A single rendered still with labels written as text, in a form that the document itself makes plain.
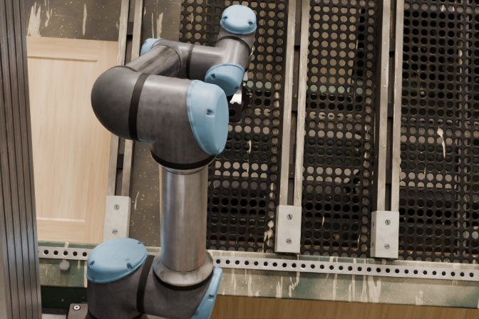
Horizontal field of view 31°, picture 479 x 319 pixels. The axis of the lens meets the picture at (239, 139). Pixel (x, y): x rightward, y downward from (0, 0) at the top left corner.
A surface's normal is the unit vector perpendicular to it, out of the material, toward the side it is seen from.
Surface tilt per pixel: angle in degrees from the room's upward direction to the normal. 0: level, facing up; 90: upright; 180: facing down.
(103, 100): 67
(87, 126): 52
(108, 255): 7
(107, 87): 46
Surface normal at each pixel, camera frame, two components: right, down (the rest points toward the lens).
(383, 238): 0.04, -0.14
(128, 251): -0.06, -0.88
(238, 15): 0.07, -0.54
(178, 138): -0.20, 0.58
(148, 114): -0.17, 0.18
